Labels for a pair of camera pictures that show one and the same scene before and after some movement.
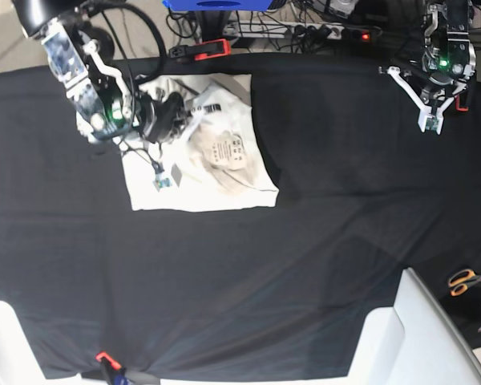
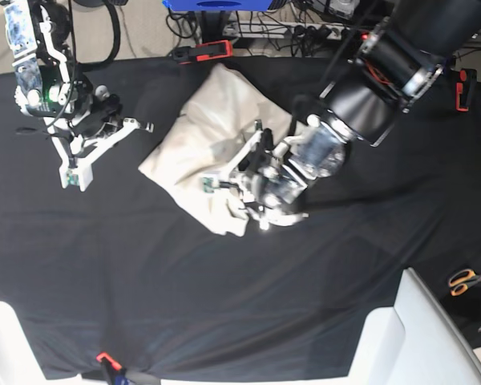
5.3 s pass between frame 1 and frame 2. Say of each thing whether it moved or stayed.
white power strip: stayed
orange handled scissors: stayed
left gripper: moved
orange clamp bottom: stayed
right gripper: moved
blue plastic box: stayed
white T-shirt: moved
